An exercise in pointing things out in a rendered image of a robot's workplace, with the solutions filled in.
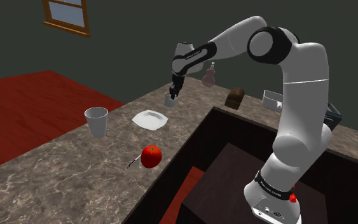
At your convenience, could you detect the dark robot stand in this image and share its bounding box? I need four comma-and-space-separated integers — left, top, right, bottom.
181, 142, 330, 224

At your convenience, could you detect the small white cup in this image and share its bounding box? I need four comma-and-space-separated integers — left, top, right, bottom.
164, 92, 180, 108

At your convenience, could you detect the white square plate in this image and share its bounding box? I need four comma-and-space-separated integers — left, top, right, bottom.
131, 109, 169, 132

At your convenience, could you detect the black and white pen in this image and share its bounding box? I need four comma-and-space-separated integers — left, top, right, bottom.
126, 153, 142, 169

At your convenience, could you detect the tall white cup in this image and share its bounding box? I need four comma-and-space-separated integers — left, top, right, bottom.
84, 106, 109, 139

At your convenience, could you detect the brown bread loaf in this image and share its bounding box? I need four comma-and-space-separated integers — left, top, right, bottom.
224, 87, 246, 111

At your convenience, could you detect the pink bottle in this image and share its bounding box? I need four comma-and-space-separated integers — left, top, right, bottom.
201, 61, 217, 88

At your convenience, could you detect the wooden framed window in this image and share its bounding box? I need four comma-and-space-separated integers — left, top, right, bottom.
41, 0, 92, 39

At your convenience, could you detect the dark box appliance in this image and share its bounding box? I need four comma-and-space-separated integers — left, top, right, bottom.
322, 102, 343, 131

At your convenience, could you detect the red tomato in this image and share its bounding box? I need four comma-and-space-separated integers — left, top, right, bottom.
140, 144, 163, 169

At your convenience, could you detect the white rectangular tray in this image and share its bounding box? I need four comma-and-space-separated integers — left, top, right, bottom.
261, 90, 284, 113

